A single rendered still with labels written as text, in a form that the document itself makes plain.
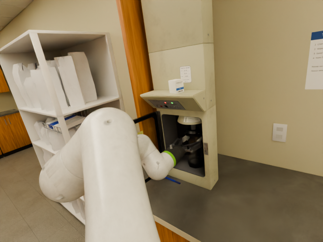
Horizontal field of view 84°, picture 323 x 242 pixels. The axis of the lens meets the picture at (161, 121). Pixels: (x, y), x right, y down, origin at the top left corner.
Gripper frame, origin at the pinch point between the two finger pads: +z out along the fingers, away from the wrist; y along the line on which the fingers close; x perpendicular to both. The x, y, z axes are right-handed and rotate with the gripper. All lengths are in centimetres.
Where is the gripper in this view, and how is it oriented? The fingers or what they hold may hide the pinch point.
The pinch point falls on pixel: (193, 138)
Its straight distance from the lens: 110.9
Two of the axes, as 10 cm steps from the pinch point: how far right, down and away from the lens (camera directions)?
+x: 1.3, 9.4, 3.2
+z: 6.1, -3.3, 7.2
